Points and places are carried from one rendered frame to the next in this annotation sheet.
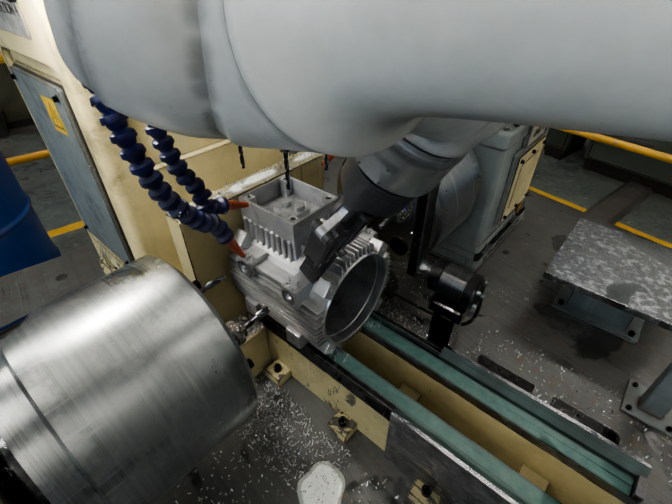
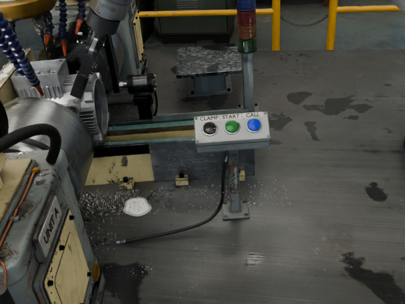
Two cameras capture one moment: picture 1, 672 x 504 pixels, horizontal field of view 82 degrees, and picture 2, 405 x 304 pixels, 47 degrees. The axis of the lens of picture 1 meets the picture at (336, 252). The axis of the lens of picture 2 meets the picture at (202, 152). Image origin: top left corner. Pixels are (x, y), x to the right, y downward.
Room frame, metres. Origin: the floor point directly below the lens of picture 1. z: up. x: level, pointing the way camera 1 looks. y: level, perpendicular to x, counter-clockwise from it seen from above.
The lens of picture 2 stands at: (-0.64, 0.48, 1.60)
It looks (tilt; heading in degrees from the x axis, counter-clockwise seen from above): 34 degrees down; 321
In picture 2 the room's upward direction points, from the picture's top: 5 degrees counter-clockwise
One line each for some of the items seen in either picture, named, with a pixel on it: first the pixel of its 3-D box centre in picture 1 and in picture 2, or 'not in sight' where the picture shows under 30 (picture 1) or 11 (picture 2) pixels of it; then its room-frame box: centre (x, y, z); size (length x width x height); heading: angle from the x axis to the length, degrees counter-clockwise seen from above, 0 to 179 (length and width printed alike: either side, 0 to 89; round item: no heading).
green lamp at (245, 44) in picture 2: not in sight; (246, 43); (0.37, -0.56, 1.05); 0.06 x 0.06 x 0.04
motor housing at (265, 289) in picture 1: (311, 271); (65, 110); (0.49, 0.04, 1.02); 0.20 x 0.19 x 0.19; 50
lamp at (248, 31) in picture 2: not in sight; (246, 29); (0.37, -0.56, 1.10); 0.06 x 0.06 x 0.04
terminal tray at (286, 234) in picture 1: (290, 216); (42, 79); (0.52, 0.07, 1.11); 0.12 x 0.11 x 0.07; 50
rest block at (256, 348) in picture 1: (244, 346); not in sight; (0.46, 0.17, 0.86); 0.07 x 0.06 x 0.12; 139
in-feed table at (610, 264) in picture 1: (611, 284); (209, 72); (0.63, -0.61, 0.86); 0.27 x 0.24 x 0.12; 139
